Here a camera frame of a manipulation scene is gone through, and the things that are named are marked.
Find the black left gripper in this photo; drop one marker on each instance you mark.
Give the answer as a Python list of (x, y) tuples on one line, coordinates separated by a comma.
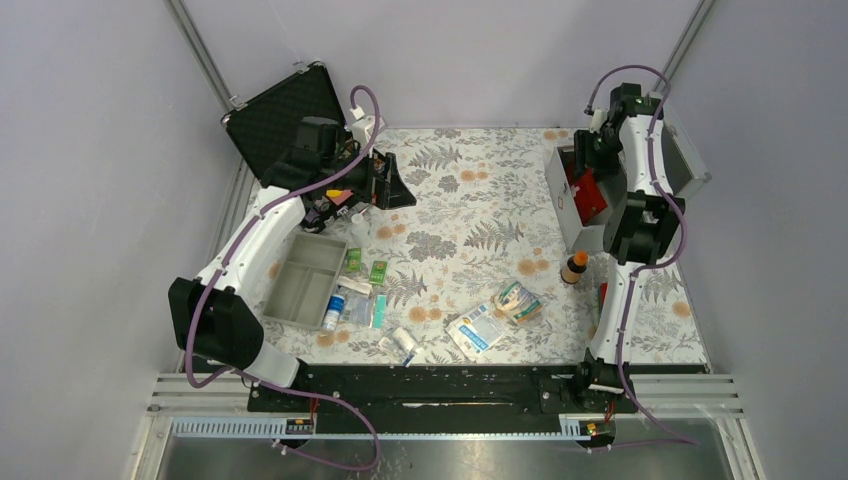
[(387, 191)]

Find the red blue box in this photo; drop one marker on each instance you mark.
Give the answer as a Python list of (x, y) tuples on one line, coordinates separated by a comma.
[(601, 295)]

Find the clear syringe packet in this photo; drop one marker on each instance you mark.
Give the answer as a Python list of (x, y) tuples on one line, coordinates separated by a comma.
[(402, 353)]

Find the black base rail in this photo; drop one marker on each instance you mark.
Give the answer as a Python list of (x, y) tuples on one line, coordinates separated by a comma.
[(421, 399)]

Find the grey plastic tray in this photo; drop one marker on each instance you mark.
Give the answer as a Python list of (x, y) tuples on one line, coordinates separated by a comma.
[(305, 280)]

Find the floral table mat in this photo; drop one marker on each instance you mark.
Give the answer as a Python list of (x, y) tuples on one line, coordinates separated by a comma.
[(483, 216)]

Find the white bandage roll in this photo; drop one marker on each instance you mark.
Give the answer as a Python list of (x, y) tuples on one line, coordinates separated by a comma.
[(405, 341)]

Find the green sachet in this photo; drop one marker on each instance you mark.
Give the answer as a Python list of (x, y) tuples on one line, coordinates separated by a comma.
[(378, 272), (353, 260)]

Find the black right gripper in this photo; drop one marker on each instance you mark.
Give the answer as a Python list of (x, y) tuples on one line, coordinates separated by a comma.
[(583, 157)]

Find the white blue-label bottle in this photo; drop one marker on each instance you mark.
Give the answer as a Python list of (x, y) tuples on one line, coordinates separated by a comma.
[(333, 313)]

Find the white pill bottle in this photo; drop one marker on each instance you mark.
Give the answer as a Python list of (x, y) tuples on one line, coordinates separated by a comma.
[(360, 230)]

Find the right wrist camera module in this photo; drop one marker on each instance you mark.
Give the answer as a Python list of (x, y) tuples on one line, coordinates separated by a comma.
[(598, 119)]

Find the green sachet upper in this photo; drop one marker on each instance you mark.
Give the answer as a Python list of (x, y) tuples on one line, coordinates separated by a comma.
[(353, 260)]

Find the brown orange-capped bottle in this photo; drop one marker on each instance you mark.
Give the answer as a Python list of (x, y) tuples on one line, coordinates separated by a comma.
[(574, 268)]

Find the grey metal box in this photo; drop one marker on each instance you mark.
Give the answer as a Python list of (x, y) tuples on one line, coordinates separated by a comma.
[(684, 174)]

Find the teal strip packet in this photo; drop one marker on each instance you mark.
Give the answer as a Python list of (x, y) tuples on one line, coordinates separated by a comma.
[(380, 304)]

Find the black poker chip case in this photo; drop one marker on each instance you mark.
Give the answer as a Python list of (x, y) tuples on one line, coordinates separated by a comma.
[(268, 123)]

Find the bandage roll packet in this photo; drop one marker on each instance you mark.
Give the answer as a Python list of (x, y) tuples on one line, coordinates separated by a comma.
[(520, 305)]

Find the green sachet lower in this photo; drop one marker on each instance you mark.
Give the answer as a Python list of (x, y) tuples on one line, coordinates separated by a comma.
[(378, 272)]

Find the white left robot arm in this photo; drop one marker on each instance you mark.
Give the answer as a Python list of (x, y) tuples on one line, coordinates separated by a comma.
[(217, 314)]

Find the red first aid pouch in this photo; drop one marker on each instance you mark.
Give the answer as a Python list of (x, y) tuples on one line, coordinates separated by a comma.
[(587, 196)]

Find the blue white gauze packet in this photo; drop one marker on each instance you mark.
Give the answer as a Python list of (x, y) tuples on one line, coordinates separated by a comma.
[(476, 331)]

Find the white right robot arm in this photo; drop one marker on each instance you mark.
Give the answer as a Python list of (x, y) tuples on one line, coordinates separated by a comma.
[(636, 239)]

